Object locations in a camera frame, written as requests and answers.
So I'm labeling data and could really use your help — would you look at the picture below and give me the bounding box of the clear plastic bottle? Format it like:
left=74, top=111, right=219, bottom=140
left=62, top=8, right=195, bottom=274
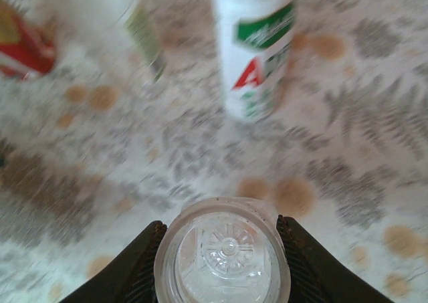
left=152, top=197, right=292, bottom=303
left=63, top=0, right=167, bottom=83

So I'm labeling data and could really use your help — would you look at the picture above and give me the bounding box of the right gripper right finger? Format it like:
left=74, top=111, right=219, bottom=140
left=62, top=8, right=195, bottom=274
left=276, top=214, right=396, bottom=303

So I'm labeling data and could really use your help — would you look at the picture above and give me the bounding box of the floral patterned tablecloth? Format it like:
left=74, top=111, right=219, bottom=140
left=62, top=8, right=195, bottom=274
left=0, top=0, right=428, bottom=303

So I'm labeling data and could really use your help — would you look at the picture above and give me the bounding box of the orange tea bottle red label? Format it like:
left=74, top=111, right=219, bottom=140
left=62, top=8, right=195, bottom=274
left=0, top=0, right=58, bottom=82

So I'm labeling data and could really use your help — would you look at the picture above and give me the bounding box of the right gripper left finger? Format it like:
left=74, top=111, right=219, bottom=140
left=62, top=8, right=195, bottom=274
left=62, top=219, right=168, bottom=303

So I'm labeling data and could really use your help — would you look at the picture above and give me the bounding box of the white bottle green label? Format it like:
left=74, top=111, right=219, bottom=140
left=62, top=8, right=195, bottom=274
left=213, top=0, right=297, bottom=120

